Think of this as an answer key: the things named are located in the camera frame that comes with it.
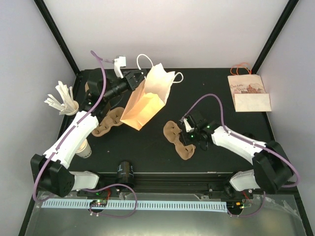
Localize brown pulp cup carrier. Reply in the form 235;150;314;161
163;120;196;160
92;107;125;137

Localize brown paper takeout bag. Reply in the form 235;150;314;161
120;63;184;131

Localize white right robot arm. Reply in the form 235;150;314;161
181;110;293;198

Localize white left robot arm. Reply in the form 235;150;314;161
31;68;147;197

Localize white paper coffee cup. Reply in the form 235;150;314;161
75;139;92;158

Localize stack of pulp cup carriers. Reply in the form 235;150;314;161
84;82;91;99

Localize black lid on table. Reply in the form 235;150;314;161
243;132;256;140

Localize cup of white wrapped stirrers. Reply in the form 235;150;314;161
44;81;79;116

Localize stack of black cup lids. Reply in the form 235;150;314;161
115;161;135;188

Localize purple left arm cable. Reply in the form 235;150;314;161
32;50;137;219

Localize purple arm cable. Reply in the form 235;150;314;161
183;93;301;218
32;50;137;219

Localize printed paper bag orange handles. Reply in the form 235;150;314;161
227;62;272;112

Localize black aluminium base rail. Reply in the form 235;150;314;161
71;172;296;200

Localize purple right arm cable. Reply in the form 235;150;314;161
183;93;301;218

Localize black left frame post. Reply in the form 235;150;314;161
34;0;80;76

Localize black frame post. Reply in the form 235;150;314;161
252;0;299;74
34;0;80;76

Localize light blue cable duct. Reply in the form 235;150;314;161
41;199;227;213

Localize black right frame post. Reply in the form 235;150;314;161
252;0;299;74

